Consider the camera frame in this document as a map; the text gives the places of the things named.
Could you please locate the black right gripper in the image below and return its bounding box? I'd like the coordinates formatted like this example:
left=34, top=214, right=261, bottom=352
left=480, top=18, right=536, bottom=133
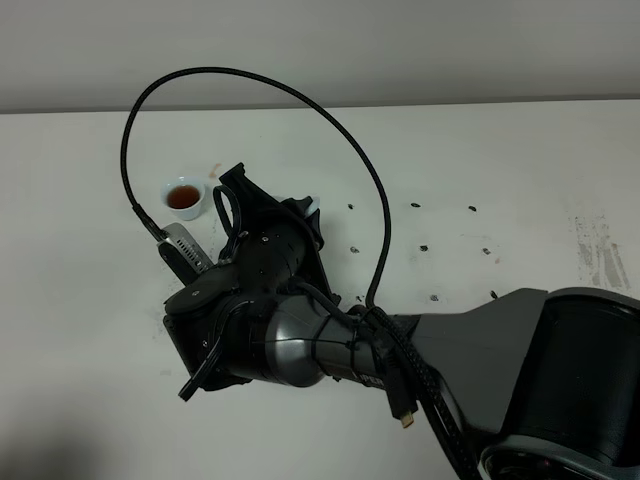
left=218, top=163, right=340, bottom=304

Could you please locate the pale blue porcelain teapot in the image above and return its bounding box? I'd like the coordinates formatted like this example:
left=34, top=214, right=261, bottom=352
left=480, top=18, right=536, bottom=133
left=305, top=196, right=320, bottom=218

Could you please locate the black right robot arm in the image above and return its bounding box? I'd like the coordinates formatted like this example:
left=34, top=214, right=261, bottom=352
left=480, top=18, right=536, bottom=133
left=158, top=166, right=639, bottom=479

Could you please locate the far pale blue teacup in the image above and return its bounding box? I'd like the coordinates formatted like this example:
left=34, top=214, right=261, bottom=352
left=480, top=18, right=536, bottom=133
left=160, top=176, right=206, bottom=221

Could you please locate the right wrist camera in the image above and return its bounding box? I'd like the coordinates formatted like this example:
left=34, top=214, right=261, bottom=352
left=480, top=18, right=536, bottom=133
left=157, top=223, right=214, bottom=285

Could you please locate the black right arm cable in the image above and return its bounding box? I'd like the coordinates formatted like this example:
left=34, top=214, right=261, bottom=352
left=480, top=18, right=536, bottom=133
left=119, top=66, right=481, bottom=480

